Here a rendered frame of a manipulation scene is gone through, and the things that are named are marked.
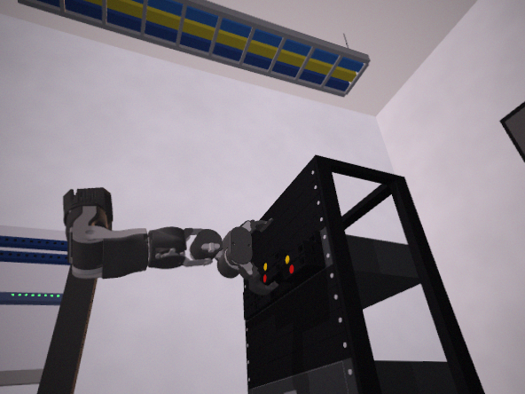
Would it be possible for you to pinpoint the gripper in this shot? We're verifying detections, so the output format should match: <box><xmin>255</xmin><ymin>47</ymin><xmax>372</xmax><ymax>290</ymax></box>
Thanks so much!
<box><xmin>214</xmin><ymin>218</ymin><xmax>278</xmax><ymax>296</ymax></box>

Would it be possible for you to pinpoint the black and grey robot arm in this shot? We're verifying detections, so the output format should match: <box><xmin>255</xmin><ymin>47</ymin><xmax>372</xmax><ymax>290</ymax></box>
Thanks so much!
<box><xmin>63</xmin><ymin>187</ymin><xmax>223</xmax><ymax>279</ymax></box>

